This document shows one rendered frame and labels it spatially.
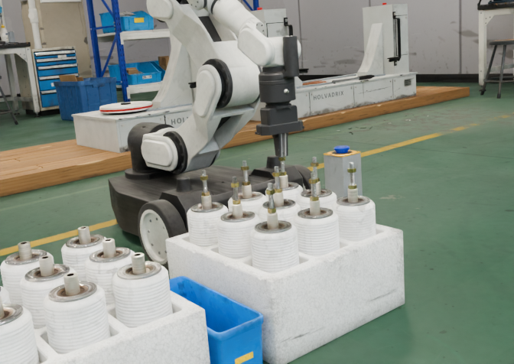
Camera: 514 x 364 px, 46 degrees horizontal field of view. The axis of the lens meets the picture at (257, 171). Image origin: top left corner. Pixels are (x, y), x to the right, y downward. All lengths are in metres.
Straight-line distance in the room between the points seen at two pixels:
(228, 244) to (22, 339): 0.50
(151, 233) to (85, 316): 0.82
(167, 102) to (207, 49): 1.89
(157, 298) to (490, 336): 0.69
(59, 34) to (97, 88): 1.95
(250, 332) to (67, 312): 0.35
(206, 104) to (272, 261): 0.68
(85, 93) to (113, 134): 2.42
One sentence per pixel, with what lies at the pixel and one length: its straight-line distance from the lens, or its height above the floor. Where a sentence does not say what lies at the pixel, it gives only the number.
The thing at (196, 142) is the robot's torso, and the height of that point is 0.32.
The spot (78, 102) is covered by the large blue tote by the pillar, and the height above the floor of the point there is 0.18.
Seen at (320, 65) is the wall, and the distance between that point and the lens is 8.21.
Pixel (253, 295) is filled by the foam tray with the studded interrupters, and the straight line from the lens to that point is 1.22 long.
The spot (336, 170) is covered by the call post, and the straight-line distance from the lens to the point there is 1.60.
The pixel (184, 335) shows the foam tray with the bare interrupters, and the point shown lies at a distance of 1.07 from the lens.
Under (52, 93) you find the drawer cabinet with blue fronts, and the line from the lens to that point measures 6.77.
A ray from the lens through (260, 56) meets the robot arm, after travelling 1.46.
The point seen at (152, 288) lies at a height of 0.23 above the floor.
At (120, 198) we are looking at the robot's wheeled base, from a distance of 2.04.
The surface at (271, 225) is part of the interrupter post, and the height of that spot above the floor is 0.26.
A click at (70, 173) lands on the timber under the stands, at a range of 3.17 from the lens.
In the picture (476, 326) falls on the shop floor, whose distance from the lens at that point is 1.40.
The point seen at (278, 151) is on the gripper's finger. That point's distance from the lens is 1.52.
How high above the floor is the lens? 0.62
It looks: 12 degrees down
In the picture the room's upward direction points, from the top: 4 degrees counter-clockwise
